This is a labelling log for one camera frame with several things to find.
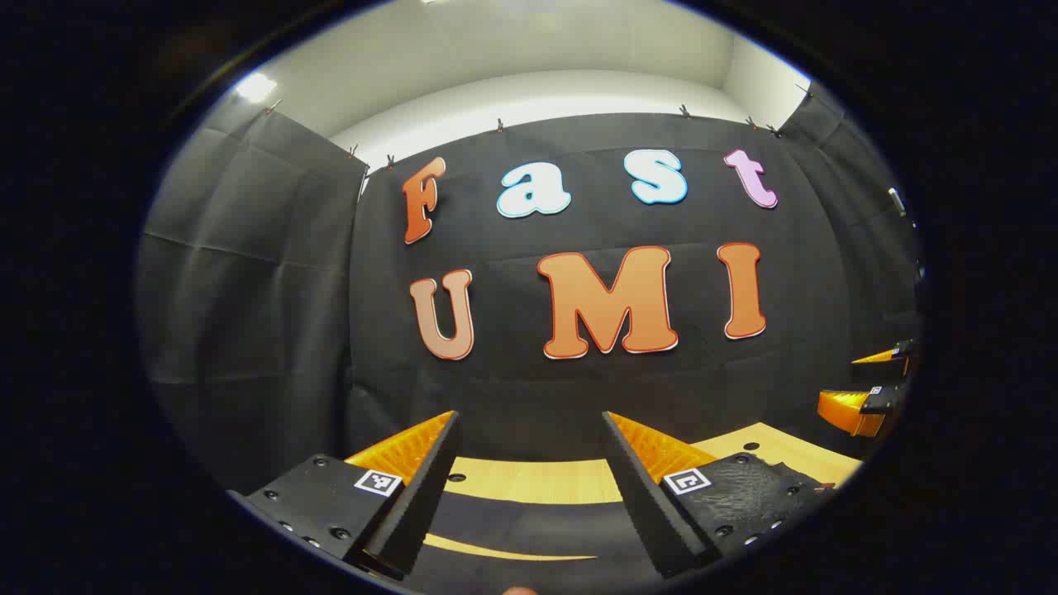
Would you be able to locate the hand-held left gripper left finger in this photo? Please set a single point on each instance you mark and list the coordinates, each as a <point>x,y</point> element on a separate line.
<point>430,487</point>

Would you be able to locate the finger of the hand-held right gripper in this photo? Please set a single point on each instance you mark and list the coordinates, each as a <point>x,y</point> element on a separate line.
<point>884,399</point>
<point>901,349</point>

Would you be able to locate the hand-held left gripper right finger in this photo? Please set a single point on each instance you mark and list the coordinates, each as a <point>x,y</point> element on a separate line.
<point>640,504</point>

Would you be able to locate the dark grey jeans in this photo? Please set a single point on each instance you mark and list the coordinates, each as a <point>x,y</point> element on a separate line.
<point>529,519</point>

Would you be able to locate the black backdrop cloth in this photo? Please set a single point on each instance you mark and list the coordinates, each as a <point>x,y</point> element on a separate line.
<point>529,380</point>

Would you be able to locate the ceiling light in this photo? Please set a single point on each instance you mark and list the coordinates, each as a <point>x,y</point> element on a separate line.
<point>256,87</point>

